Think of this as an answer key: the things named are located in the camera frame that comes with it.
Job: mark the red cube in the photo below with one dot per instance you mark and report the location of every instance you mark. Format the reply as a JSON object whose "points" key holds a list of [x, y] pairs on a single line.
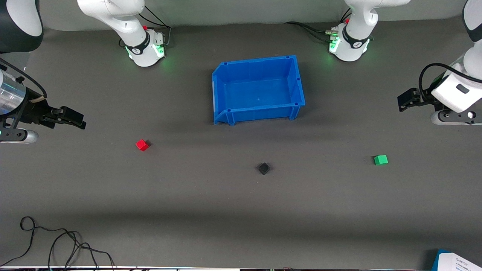
{"points": [[142, 145]]}

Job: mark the blue plastic bin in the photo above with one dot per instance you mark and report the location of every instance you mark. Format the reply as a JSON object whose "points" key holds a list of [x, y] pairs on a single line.
{"points": [[260, 92]]}

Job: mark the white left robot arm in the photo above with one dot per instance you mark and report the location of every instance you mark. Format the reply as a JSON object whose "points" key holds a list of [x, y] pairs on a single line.
{"points": [[356, 22]]}

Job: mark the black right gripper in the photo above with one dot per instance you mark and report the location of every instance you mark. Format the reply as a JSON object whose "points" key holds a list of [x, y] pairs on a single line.
{"points": [[33, 113]]}

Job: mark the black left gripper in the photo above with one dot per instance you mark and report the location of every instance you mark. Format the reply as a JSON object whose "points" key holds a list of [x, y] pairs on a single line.
{"points": [[416, 98]]}

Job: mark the green cube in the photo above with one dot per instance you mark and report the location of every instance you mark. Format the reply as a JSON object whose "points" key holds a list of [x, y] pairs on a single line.
{"points": [[380, 160]]}

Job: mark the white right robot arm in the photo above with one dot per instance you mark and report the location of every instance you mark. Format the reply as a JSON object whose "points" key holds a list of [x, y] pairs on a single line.
{"points": [[113, 13]]}

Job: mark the blue white box corner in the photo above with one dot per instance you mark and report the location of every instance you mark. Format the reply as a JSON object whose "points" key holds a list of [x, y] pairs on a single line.
{"points": [[459, 262]]}

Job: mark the dark grey table mat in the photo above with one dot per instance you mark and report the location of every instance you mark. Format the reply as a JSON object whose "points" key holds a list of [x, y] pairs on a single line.
{"points": [[188, 195]]}

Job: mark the black cube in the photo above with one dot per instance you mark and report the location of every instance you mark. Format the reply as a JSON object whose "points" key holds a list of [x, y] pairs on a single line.
{"points": [[264, 168]]}

